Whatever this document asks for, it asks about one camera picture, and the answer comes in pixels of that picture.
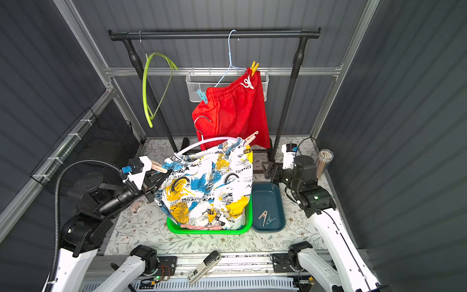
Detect beige clothespin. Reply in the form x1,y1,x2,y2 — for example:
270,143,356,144
151,161,168,173

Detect salmon clothespin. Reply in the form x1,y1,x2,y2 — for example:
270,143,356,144
244,131,259,147

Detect lilac plastic hanger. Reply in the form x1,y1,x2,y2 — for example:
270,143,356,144
177,116,237,155

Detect pink clothespin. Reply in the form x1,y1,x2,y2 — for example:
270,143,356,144
258,210,268,226
130,201,142,214

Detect teal clothespin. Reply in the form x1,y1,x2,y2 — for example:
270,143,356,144
265,215,276,225

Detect comic print shorts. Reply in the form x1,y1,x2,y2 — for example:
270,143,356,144
154,137,253,230

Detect green plastic hanger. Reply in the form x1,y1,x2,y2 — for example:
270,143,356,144
138,30,179,128

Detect pink tie-dye shorts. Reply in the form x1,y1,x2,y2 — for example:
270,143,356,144
180,225,225,231

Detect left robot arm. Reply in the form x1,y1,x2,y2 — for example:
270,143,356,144
43,156,171,292

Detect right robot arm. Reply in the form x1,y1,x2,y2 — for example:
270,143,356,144
261,149,391,292

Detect red shorts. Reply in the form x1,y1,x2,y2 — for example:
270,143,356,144
192,68,271,149

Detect fallen pink clothespin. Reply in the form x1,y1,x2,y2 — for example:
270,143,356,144
130,201,142,214

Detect dark teal tray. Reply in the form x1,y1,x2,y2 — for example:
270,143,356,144
251,182,286,233

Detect green plastic basket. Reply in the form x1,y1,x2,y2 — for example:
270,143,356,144
167,199,253,236

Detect clear tube of sticks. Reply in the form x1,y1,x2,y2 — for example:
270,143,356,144
316,148,334,180

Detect silver black handheld device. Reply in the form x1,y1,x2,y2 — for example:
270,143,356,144
187,251,222,285

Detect blue clothespin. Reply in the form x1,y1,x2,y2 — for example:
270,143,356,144
197,90,209,104

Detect yellow clothespin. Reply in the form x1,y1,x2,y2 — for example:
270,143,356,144
251,61,260,76

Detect black clothes rack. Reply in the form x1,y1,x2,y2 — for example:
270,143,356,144
108,28,322,161

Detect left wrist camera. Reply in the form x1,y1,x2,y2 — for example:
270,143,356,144
120,156,152,191

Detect black wire wall basket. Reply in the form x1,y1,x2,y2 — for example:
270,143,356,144
30,102,140,193

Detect white wire wall basket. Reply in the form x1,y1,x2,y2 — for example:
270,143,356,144
185,69,270,103

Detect light blue wire hanger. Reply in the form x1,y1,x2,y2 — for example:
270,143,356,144
214,29,248,88

